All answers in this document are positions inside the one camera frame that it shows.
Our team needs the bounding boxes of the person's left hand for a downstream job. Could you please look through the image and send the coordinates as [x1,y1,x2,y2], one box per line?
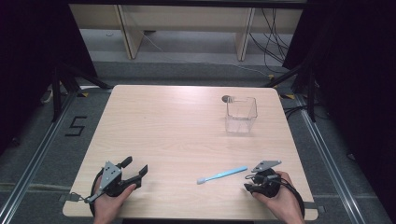
[93,183,137,224]

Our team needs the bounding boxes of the bundle of black floor cables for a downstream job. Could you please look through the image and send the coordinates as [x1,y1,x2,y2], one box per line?
[248,7,291,75]

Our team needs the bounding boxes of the black metal stand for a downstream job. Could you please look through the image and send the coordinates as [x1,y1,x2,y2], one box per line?
[50,61,114,123]
[262,60,318,123]

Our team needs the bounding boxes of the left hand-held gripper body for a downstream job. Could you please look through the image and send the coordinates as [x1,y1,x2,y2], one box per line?
[84,161,138,204]

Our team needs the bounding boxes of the person's right hand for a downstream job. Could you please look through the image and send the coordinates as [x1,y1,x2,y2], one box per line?
[251,170,306,224]

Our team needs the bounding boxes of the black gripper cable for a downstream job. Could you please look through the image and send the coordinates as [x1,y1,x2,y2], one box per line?
[66,169,105,217]
[279,177,306,219]

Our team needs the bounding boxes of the beige wooden shelf unit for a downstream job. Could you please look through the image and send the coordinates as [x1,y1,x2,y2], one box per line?
[68,3,304,63]

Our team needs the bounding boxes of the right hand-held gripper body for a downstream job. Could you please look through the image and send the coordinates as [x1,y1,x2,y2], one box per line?
[245,160,283,199]

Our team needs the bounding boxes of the metal floor rail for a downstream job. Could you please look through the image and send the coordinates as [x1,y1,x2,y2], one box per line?
[0,91,78,224]
[294,93,366,224]

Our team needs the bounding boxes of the black curtain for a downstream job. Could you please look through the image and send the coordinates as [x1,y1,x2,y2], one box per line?
[0,0,98,157]
[282,0,396,216]

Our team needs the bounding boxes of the clear square plastic cup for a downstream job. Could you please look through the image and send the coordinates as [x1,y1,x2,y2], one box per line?
[224,95,259,135]

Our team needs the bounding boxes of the light blue toothbrush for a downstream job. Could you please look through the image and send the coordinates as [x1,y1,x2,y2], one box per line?
[196,165,249,186]

